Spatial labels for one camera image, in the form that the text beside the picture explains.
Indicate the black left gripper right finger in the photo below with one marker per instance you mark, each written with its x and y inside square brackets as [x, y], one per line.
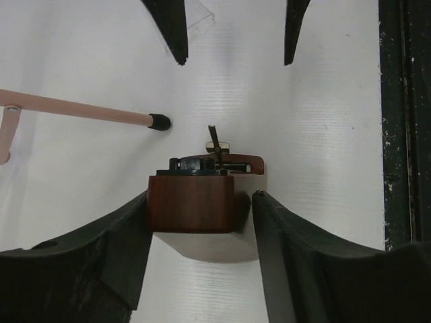
[311, 275]

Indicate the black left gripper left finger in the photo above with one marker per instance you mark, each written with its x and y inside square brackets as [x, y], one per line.
[91, 274]

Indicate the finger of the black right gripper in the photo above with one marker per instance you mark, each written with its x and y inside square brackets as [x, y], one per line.
[295, 11]
[170, 19]

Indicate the clear plastic metronome cover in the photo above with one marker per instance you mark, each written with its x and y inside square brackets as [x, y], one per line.
[199, 21]

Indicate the brown wooden metronome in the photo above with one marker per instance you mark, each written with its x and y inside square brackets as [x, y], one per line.
[204, 194]

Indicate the pink music stand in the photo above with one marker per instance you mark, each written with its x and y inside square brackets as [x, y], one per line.
[13, 103]

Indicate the black mounting rail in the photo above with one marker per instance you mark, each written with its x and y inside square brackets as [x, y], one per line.
[404, 34]

